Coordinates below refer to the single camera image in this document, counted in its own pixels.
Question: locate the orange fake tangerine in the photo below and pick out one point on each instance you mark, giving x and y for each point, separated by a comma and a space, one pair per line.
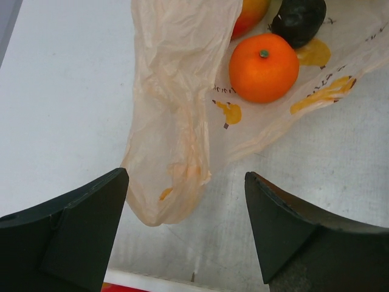
263, 68

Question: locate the red fake apple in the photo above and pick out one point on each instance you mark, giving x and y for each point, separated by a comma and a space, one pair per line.
109, 287

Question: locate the red yellow fake mango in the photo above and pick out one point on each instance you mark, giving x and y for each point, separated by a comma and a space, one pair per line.
252, 12

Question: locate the dark brown fake avocado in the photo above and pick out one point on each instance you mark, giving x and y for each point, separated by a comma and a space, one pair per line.
298, 21

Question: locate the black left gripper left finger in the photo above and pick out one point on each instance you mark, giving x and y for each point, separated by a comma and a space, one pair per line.
64, 244

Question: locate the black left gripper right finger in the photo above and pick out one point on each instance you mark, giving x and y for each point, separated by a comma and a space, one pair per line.
302, 247

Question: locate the translucent orange plastic bag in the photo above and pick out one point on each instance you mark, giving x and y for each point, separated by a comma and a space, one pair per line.
188, 121

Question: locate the white perforated plastic basket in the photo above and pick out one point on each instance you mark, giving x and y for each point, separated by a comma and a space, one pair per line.
200, 280

